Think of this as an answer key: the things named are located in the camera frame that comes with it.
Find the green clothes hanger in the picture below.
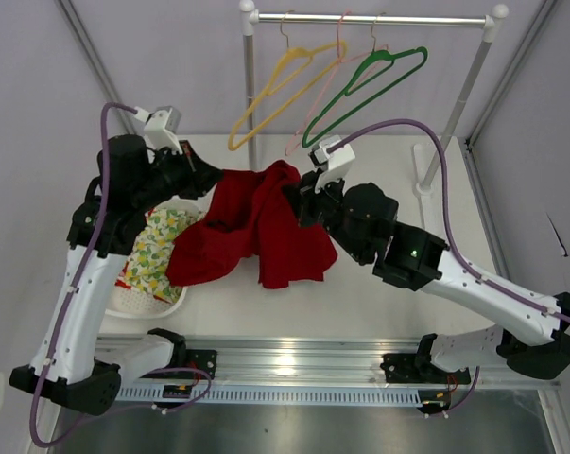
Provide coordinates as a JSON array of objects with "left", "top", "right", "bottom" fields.
[{"left": 300, "top": 43, "right": 429, "bottom": 149}]

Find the white clothes rack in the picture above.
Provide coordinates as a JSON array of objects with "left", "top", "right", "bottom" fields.
[{"left": 238, "top": 0, "right": 510, "bottom": 196}]

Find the lemon print cloth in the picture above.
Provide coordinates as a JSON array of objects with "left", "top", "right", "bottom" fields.
[{"left": 115, "top": 207, "right": 204, "bottom": 304}]

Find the yellow clothes hanger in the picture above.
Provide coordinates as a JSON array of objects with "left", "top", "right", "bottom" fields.
[{"left": 227, "top": 9, "right": 349, "bottom": 152}]

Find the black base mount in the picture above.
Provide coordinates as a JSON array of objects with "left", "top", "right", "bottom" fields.
[
  {"left": 172, "top": 349, "right": 218, "bottom": 381},
  {"left": 380, "top": 353, "right": 471, "bottom": 385}
]

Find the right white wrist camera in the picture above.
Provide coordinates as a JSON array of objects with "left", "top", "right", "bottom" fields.
[{"left": 309, "top": 135, "right": 355, "bottom": 194}]

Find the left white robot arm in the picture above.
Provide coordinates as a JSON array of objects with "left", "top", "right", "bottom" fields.
[{"left": 9, "top": 134, "right": 224, "bottom": 416}]

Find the white slotted cable duct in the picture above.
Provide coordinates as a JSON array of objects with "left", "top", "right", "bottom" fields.
[{"left": 116, "top": 383, "right": 422, "bottom": 408}]

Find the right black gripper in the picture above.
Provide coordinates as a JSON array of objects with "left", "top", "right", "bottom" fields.
[{"left": 285, "top": 166, "right": 370, "bottom": 263}]

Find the red skirt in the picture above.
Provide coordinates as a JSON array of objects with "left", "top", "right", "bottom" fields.
[{"left": 165, "top": 160, "right": 337, "bottom": 289}]

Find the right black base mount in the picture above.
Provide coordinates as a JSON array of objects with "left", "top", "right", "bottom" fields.
[{"left": 380, "top": 353, "right": 471, "bottom": 385}]

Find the aluminium mounting rail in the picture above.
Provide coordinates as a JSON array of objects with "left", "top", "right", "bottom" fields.
[{"left": 95, "top": 336, "right": 560, "bottom": 391}]

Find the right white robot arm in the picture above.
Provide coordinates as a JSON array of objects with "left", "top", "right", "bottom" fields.
[{"left": 283, "top": 172, "right": 570, "bottom": 384}]

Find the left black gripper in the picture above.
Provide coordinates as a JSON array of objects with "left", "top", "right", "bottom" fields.
[{"left": 132, "top": 140, "right": 224, "bottom": 212}]

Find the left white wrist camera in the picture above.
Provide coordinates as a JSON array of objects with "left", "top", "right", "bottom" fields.
[{"left": 134, "top": 106, "right": 183, "bottom": 155}]

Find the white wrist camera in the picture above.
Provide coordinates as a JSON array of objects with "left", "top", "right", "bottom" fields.
[
  {"left": 309, "top": 135, "right": 355, "bottom": 194},
  {"left": 134, "top": 106, "right": 183, "bottom": 155}
]

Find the white plastic laundry basket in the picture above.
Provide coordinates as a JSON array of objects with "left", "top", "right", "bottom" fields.
[{"left": 106, "top": 198, "right": 202, "bottom": 320}]

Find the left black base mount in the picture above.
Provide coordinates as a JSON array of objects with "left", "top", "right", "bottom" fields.
[{"left": 172, "top": 349, "right": 218, "bottom": 381}]

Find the pink clothes hanger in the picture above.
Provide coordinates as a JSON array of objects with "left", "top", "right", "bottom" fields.
[{"left": 284, "top": 9, "right": 389, "bottom": 157}]

